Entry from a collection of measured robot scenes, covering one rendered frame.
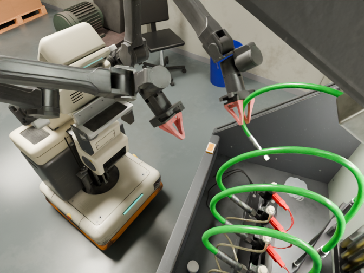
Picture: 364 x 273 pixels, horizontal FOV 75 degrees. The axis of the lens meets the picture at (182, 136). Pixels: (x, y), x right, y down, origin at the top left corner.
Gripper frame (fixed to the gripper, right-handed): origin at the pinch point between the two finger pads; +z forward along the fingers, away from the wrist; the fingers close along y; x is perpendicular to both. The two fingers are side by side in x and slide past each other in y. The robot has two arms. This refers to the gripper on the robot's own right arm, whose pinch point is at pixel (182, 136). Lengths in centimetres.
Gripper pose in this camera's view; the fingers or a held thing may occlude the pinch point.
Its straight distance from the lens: 70.1
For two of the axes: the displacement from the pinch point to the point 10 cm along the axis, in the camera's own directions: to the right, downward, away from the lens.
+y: 5.8, -1.8, -7.9
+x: 5.9, -5.8, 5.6
